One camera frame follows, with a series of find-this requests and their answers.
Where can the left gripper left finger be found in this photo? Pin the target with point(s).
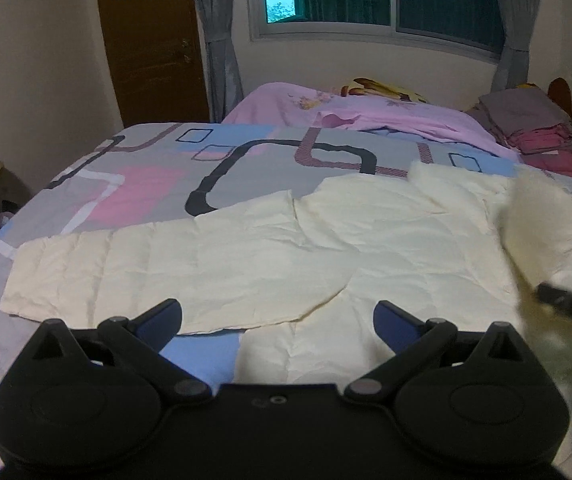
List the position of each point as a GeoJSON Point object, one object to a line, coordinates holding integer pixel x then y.
{"type": "Point", "coordinates": [137, 344]}

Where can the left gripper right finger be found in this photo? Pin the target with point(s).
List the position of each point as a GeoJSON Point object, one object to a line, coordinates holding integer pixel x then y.
{"type": "Point", "coordinates": [416, 344]}

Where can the cream white garment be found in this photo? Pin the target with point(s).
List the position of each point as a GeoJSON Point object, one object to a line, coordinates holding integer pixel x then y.
{"type": "Point", "coordinates": [300, 277]}

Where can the stack of folded clothes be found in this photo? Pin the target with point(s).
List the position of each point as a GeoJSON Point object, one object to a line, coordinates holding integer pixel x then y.
{"type": "Point", "coordinates": [528, 122]}

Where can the patterned grey blue bedsheet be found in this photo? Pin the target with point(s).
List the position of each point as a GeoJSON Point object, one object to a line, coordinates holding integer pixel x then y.
{"type": "Point", "coordinates": [147, 172]}

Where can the pink floral blanket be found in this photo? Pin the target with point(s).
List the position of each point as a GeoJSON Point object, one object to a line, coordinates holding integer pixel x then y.
{"type": "Point", "coordinates": [283, 104]}

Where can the yellow patterned pillow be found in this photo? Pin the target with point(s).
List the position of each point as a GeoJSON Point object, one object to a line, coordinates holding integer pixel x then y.
{"type": "Point", "coordinates": [362, 86]}

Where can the brown wooden door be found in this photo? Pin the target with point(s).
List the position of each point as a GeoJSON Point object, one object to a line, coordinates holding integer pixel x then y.
{"type": "Point", "coordinates": [154, 58]}

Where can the right grey curtain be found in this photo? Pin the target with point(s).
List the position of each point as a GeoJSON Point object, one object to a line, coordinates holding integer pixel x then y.
{"type": "Point", "coordinates": [518, 20]}

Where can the grey curtain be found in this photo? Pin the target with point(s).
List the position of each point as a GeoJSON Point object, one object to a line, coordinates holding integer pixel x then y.
{"type": "Point", "coordinates": [225, 89]}
{"type": "Point", "coordinates": [518, 20]}

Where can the white framed window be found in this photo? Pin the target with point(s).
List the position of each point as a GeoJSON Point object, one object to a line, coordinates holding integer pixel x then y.
{"type": "Point", "coordinates": [464, 27]}

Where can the left grey curtain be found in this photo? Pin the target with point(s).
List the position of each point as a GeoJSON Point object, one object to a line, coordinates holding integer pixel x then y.
{"type": "Point", "coordinates": [225, 89]}

